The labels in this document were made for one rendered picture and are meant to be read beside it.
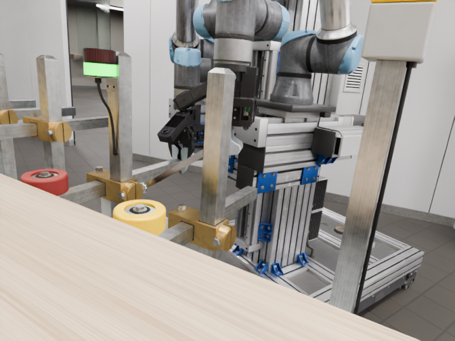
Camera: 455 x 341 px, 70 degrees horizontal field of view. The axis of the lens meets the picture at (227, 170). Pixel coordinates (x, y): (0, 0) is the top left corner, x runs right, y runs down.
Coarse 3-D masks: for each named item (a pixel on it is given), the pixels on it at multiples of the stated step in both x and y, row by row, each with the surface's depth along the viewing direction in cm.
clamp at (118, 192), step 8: (88, 176) 76; (96, 176) 75; (104, 176) 75; (112, 184) 73; (120, 184) 71; (128, 184) 72; (136, 184) 73; (112, 192) 73; (120, 192) 71; (128, 192) 71; (136, 192) 73; (112, 200) 74; (120, 200) 72; (128, 200) 72
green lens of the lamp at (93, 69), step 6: (84, 66) 62; (90, 66) 61; (96, 66) 61; (102, 66) 61; (108, 66) 62; (114, 66) 63; (84, 72) 62; (90, 72) 61; (96, 72) 61; (102, 72) 61; (108, 72) 62; (114, 72) 64
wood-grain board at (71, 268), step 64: (0, 192) 54; (0, 256) 37; (64, 256) 38; (128, 256) 39; (192, 256) 40; (0, 320) 28; (64, 320) 29; (128, 320) 29; (192, 320) 30; (256, 320) 30; (320, 320) 31
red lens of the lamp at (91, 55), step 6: (84, 54) 61; (90, 54) 60; (96, 54) 60; (102, 54) 61; (108, 54) 61; (114, 54) 63; (84, 60) 61; (90, 60) 61; (96, 60) 61; (102, 60) 61; (108, 60) 62; (114, 60) 63
